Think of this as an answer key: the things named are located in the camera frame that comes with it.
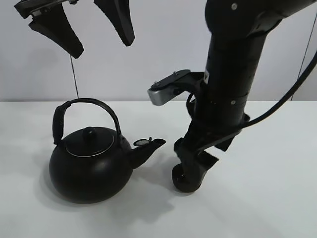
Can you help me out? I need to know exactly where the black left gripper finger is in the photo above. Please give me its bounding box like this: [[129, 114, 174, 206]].
[[94, 0, 135, 47]]

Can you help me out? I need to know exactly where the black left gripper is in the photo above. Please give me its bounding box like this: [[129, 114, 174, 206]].
[[14, 0, 84, 59]]

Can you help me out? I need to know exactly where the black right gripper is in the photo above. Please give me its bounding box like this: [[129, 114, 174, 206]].
[[174, 99, 250, 190]]

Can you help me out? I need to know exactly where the small black teacup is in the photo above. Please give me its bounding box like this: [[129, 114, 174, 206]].
[[171, 164, 201, 193]]

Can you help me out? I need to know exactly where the black cast iron teapot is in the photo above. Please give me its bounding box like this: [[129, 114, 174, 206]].
[[49, 98, 166, 204]]

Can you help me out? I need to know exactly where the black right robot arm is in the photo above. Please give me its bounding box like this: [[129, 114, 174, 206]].
[[172, 0, 305, 192]]

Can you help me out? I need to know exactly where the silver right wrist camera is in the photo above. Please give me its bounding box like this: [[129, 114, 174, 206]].
[[148, 69, 205, 106]]

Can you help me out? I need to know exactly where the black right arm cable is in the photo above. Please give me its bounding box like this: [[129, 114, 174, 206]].
[[198, 49, 317, 156]]

